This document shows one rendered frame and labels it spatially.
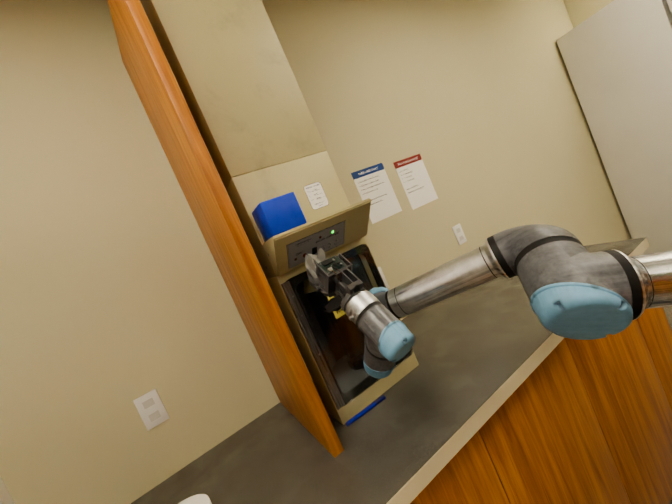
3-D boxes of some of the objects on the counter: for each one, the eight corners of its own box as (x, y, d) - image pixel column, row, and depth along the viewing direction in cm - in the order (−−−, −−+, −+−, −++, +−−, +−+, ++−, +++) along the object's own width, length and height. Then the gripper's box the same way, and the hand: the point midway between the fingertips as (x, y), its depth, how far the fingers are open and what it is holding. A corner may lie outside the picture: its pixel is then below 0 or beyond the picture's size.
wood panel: (280, 402, 122) (122, 62, 114) (286, 397, 123) (131, 61, 116) (334, 458, 78) (86, -86, 71) (344, 450, 80) (101, -84, 72)
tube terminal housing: (311, 401, 112) (220, 203, 108) (378, 353, 127) (300, 177, 123) (343, 425, 90) (230, 177, 86) (419, 364, 105) (327, 150, 101)
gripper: (373, 278, 71) (320, 230, 83) (341, 296, 67) (290, 243, 79) (369, 302, 77) (320, 254, 89) (340, 320, 72) (293, 267, 85)
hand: (309, 259), depth 85 cm, fingers closed
